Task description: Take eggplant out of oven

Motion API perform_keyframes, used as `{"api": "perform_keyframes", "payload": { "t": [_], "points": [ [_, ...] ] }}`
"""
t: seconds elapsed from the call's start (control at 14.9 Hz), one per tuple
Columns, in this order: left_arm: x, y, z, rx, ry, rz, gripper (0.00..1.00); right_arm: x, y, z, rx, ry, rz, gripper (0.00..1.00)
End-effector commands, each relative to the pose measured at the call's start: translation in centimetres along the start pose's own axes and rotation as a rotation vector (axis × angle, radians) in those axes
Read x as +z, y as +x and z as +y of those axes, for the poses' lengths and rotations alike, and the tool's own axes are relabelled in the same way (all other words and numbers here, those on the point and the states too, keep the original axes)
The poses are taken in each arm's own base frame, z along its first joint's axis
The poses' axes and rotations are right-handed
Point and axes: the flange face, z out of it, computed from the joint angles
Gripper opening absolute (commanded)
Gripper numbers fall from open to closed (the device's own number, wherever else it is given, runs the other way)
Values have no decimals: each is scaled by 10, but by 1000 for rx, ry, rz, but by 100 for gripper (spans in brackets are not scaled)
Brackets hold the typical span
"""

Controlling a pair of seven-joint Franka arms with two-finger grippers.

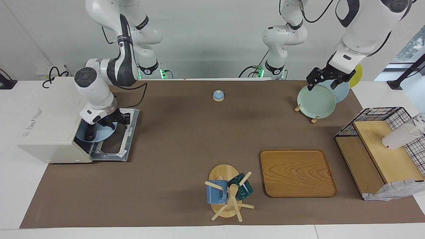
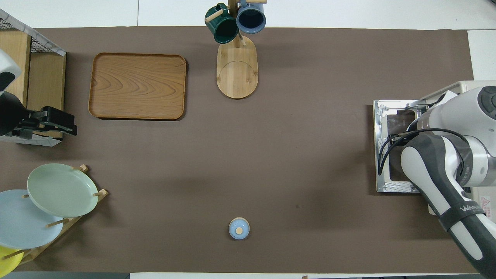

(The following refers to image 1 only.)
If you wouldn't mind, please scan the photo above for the yellow plate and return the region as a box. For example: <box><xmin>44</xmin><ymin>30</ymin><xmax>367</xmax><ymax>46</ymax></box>
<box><xmin>349</xmin><ymin>64</ymin><xmax>363</xmax><ymax>88</ymax></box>

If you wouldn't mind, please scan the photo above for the wooden plate rack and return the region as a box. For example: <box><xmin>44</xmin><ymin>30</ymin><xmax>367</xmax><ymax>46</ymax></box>
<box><xmin>295</xmin><ymin>104</ymin><xmax>327</xmax><ymax>124</ymax></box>

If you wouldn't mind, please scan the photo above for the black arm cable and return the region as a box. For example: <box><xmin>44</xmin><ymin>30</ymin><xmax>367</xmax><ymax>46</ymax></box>
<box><xmin>278</xmin><ymin>0</ymin><xmax>336</xmax><ymax>24</ymax></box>
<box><xmin>101</xmin><ymin>13</ymin><xmax>148</xmax><ymax>111</ymax></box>

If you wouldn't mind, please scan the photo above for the light blue round plate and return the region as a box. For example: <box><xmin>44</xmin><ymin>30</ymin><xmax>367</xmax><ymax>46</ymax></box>
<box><xmin>76</xmin><ymin>121</ymin><xmax>118</xmax><ymax>143</ymax></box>

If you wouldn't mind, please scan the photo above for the dark green mug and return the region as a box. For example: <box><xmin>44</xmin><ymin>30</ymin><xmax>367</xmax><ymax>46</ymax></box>
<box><xmin>228</xmin><ymin>173</ymin><xmax>254</xmax><ymax>201</ymax></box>

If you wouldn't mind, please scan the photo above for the wooden stepped shelf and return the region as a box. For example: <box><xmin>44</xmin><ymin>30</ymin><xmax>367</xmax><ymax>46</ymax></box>
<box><xmin>335</xmin><ymin>107</ymin><xmax>425</xmax><ymax>201</ymax></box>

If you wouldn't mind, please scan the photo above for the brown table mat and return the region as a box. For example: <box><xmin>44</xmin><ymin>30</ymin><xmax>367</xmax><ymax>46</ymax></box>
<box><xmin>20</xmin><ymin>80</ymin><xmax>425</xmax><ymax>229</ymax></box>

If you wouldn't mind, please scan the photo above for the clear glass cup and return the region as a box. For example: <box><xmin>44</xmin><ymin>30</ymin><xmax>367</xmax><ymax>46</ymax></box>
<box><xmin>413</xmin><ymin>112</ymin><xmax>425</xmax><ymax>133</ymax></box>

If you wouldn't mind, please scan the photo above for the pale green plate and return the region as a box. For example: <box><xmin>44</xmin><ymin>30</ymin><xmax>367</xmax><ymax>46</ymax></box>
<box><xmin>297</xmin><ymin>85</ymin><xmax>336</xmax><ymax>119</ymax></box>

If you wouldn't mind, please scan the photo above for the pale blue plate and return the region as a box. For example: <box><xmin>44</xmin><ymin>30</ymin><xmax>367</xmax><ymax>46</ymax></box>
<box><xmin>320</xmin><ymin>80</ymin><xmax>350</xmax><ymax>103</ymax></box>

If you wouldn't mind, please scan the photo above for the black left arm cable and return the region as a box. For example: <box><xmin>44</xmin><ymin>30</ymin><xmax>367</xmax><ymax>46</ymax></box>
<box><xmin>278</xmin><ymin>0</ymin><xmax>336</xmax><ymax>24</ymax></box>

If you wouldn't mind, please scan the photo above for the black wire basket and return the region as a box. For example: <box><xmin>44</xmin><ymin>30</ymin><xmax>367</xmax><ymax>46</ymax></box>
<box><xmin>335</xmin><ymin>107</ymin><xmax>425</xmax><ymax>176</ymax></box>

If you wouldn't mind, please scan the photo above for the glass oven door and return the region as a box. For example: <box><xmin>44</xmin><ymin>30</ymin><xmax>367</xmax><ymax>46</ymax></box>
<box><xmin>89</xmin><ymin>108</ymin><xmax>140</xmax><ymax>162</ymax></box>

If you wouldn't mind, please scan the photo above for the wooden serving tray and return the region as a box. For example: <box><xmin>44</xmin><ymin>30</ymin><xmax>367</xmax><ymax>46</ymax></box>
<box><xmin>260</xmin><ymin>149</ymin><xmax>338</xmax><ymax>198</ymax></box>

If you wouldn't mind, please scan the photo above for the blue mug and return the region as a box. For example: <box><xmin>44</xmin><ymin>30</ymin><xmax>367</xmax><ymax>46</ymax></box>
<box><xmin>206</xmin><ymin>180</ymin><xmax>229</xmax><ymax>204</ymax></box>

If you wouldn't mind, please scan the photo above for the wooden mug tree stand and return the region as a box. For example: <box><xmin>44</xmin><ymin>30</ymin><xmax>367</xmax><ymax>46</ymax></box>
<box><xmin>205</xmin><ymin>164</ymin><xmax>255</xmax><ymax>222</ymax></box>

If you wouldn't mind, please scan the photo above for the marble patterned cloth strip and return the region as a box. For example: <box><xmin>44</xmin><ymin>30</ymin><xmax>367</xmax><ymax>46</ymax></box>
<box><xmin>363</xmin><ymin>179</ymin><xmax>425</xmax><ymax>201</ymax></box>

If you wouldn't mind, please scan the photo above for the white cup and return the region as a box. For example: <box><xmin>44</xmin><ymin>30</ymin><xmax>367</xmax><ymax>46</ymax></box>
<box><xmin>382</xmin><ymin>123</ymin><xmax>422</xmax><ymax>150</ymax></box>

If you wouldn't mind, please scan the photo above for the beige toaster oven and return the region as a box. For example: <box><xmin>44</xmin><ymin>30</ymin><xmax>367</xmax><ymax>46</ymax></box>
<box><xmin>17</xmin><ymin>77</ymin><xmax>140</xmax><ymax>164</ymax></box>

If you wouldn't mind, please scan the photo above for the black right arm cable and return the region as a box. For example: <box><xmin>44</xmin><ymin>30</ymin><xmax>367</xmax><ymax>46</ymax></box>
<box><xmin>101</xmin><ymin>13</ymin><xmax>148</xmax><ymax>111</ymax></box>

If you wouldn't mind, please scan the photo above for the black power cord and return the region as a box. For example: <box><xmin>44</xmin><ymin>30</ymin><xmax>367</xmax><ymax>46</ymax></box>
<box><xmin>42</xmin><ymin>66</ymin><xmax>71</xmax><ymax>89</ymax></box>

